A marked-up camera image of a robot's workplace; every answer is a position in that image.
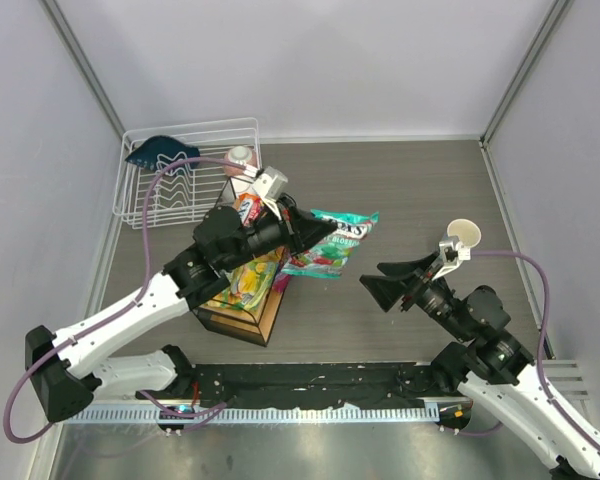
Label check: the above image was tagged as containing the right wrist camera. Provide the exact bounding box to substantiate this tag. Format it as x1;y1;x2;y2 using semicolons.
434;236;471;280

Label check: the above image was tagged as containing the purple Fox's berries candy bag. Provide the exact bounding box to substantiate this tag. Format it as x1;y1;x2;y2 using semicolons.
272;273;292;293

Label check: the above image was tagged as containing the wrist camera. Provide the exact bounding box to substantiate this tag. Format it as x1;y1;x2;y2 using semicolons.
434;236;471;280
252;166;288;220

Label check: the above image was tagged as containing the black wire wooden shelf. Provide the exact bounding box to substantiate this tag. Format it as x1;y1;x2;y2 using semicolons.
192;177;291;348

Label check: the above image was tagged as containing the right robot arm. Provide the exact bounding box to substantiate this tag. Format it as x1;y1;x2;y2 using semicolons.
360;247;600;479

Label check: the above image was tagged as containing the green Fox's candy bag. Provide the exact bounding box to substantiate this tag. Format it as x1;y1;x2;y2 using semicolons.
205;247;287;314

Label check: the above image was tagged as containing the white cup in rack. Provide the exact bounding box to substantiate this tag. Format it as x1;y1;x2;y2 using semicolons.
230;175;254;198

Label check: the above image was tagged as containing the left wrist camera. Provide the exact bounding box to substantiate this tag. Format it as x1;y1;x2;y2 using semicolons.
252;166;288;220

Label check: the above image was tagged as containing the pink ceramic bowl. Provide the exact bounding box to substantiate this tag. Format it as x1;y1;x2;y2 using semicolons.
223;146;258;177

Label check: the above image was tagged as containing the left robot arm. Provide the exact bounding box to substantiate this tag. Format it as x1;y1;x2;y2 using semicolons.
25;195;336;423

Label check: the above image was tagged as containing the light blue mug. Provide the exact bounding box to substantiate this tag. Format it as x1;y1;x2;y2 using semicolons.
446;218;482;249

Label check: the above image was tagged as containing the dark blue plate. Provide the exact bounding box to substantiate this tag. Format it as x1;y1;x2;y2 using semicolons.
124;135;200;172

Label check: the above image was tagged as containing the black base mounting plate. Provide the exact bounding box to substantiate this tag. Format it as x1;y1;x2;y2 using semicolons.
194;360;469;409

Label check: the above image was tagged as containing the teal Fox's candy bag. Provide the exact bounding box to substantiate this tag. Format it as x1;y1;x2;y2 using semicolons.
281;209;379;279

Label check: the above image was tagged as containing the white wire dish rack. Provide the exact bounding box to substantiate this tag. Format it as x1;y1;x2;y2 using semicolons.
113;117;261;229

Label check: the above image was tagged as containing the white slotted cable duct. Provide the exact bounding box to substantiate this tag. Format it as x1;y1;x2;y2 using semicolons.
66;402;439;426

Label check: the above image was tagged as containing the orange Fox's fruits candy bag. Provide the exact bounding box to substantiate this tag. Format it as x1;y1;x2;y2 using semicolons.
233;192;265;226

